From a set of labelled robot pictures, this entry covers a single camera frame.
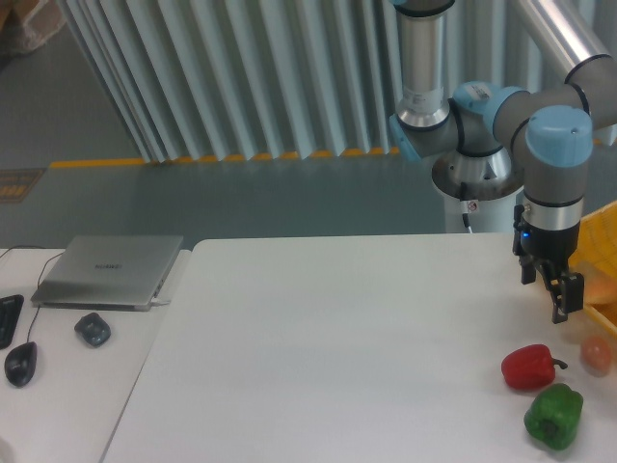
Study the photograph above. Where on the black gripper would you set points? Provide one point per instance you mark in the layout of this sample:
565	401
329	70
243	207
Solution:
566	287

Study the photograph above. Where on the triangular bread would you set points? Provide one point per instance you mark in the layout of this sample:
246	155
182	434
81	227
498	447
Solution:
599	289

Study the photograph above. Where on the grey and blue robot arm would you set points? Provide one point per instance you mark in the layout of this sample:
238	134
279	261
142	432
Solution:
495	142

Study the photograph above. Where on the yellow woven basket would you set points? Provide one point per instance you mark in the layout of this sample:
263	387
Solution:
596	254

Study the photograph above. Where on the red bell pepper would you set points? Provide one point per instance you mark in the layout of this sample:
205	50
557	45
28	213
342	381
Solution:
530	368

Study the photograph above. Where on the brown egg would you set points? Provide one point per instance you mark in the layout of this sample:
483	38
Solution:
596	353

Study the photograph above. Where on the green bell pepper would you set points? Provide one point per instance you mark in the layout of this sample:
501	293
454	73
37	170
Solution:
554	415

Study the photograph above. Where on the white folding partition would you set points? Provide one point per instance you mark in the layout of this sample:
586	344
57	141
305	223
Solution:
214	79

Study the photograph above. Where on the silver laptop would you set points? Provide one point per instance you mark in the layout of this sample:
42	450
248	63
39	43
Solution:
109	272

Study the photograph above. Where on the black earbud case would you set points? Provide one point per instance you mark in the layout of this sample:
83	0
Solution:
93	330

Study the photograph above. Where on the black computer mouse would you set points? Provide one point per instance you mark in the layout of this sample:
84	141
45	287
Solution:
20	364

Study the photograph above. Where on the black keyboard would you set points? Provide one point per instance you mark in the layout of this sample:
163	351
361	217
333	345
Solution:
10	310

